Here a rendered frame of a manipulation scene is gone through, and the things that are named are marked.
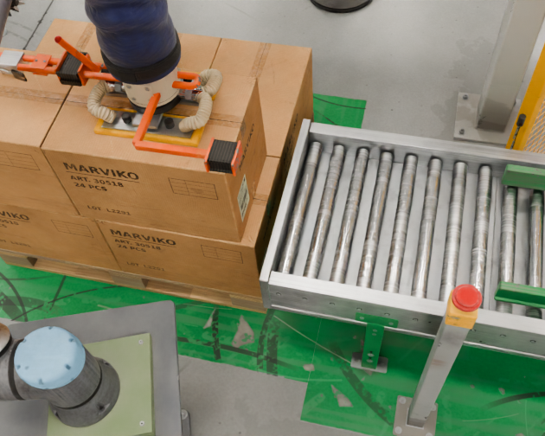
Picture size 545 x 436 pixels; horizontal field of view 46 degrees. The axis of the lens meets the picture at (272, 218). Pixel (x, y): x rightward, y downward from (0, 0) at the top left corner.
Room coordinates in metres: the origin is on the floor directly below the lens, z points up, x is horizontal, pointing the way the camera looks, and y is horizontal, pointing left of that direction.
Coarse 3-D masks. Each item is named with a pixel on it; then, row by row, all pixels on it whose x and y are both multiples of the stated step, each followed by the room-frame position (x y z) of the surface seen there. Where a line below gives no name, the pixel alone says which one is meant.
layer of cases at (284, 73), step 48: (48, 48) 2.27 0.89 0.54; (96, 48) 2.23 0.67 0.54; (192, 48) 2.16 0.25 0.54; (240, 48) 2.13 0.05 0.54; (288, 48) 2.09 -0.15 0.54; (288, 96) 1.82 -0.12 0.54; (288, 144) 1.63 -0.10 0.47; (0, 240) 1.51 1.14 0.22; (48, 240) 1.43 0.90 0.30; (96, 240) 1.35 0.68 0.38; (144, 240) 1.28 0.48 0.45; (192, 240) 1.22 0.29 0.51; (240, 288) 1.17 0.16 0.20
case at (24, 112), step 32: (0, 96) 1.60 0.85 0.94; (32, 96) 1.58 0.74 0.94; (64, 96) 1.56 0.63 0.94; (0, 128) 1.45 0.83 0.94; (32, 128) 1.44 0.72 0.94; (0, 160) 1.42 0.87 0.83; (32, 160) 1.38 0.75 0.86; (0, 192) 1.45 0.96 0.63; (32, 192) 1.40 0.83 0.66; (64, 192) 1.36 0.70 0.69
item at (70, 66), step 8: (64, 56) 1.57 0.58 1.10; (72, 56) 1.58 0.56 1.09; (88, 56) 1.56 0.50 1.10; (64, 64) 1.55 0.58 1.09; (72, 64) 1.54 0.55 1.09; (80, 64) 1.54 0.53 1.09; (56, 72) 1.51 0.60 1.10; (64, 72) 1.50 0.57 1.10; (72, 72) 1.51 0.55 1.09; (80, 72) 1.50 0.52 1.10; (64, 80) 1.50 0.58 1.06; (72, 80) 1.50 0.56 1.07; (80, 80) 1.50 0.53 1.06
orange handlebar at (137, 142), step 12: (24, 60) 1.61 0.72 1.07; (36, 60) 1.58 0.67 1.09; (48, 60) 1.58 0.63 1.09; (36, 72) 1.55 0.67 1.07; (48, 72) 1.54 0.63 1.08; (84, 72) 1.51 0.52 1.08; (96, 72) 1.50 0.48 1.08; (180, 72) 1.46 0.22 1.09; (180, 84) 1.41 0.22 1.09; (192, 84) 1.40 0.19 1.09; (156, 96) 1.37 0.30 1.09; (144, 120) 1.28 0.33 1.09; (144, 132) 1.25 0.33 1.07; (144, 144) 1.19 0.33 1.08; (156, 144) 1.19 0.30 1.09; (168, 144) 1.18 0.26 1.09; (192, 156) 1.14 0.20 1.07; (204, 156) 1.13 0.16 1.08
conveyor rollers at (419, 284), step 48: (336, 192) 1.34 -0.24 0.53; (384, 192) 1.30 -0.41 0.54; (432, 192) 1.28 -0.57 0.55; (480, 192) 1.25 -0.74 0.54; (288, 240) 1.15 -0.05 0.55; (432, 240) 1.09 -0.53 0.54; (480, 240) 1.06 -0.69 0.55; (528, 240) 1.05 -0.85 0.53; (384, 288) 0.93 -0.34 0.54; (480, 288) 0.89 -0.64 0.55
